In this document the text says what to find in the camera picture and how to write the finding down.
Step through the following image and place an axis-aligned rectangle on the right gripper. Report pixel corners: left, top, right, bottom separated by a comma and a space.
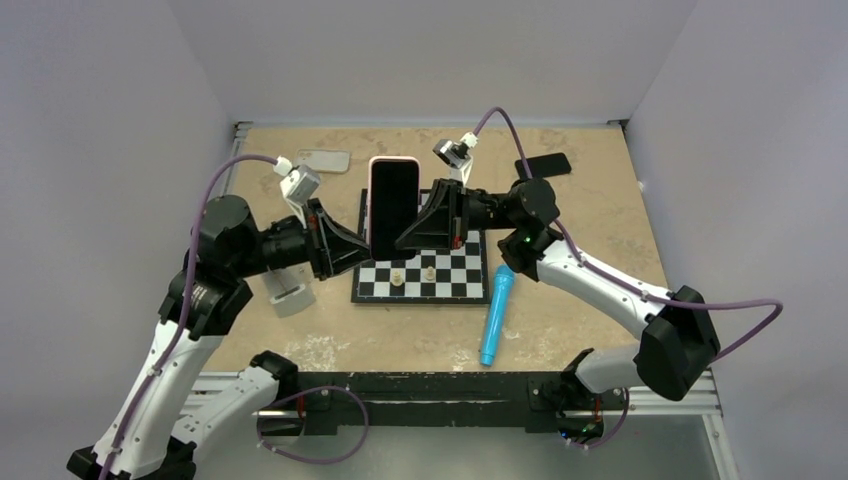
393, 180, 518, 253

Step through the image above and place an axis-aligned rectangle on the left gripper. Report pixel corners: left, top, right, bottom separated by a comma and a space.
234, 195, 380, 278

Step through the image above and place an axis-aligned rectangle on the white phone case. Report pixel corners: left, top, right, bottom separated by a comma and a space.
295, 149, 351, 174

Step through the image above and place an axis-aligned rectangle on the black phone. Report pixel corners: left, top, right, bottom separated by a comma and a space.
514, 152, 572, 181

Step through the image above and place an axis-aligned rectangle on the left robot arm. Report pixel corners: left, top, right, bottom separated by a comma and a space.
67, 195, 370, 479

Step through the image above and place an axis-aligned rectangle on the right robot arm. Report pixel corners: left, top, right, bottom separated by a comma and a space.
395, 179, 721, 407

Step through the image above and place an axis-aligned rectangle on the black white chessboard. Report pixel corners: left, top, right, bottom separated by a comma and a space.
351, 230, 490, 305

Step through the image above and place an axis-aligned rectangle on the blue toy microphone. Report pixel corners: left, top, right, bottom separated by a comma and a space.
479, 265, 515, 367

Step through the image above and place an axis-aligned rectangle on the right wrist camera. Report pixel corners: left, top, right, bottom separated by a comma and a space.
432, 132, 478, 185

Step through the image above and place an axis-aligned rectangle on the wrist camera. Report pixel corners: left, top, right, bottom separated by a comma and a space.
273, 156, 321, 226
432, 132, 478, 185

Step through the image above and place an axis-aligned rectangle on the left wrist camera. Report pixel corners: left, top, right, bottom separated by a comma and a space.
273, 156, 321, 226

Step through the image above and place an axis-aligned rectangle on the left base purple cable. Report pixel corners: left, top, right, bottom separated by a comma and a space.
256, 387, 370, 466

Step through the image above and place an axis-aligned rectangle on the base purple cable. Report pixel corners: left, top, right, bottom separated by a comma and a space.
256, 387, 370, 466
566, 387, 631, 452

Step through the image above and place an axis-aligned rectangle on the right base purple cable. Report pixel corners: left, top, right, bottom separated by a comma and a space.
566, 387, 631, 452

